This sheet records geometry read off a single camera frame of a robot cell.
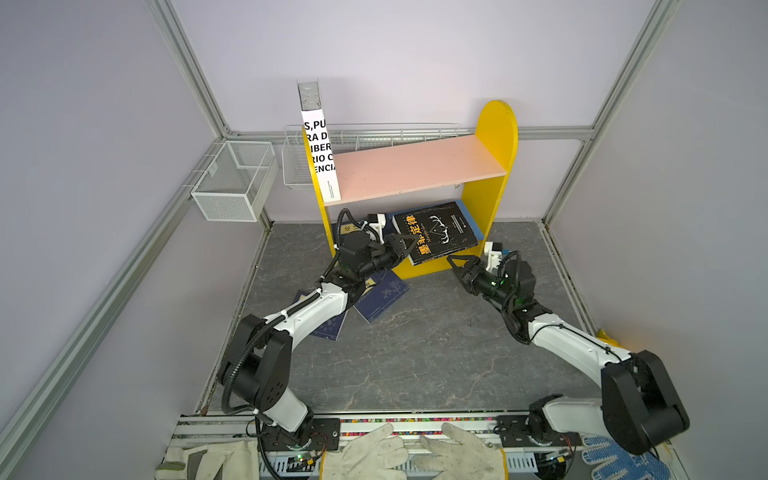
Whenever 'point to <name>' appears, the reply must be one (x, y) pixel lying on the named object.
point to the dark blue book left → (330, 329)
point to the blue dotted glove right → (615, 463)
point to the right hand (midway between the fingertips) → (449, 264)
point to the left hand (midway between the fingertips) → (423, 242)
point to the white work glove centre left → (373, 455)
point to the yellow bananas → (604, 337)
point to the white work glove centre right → (464, 457)
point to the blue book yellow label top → (380, 292)
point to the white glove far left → (234, 460)
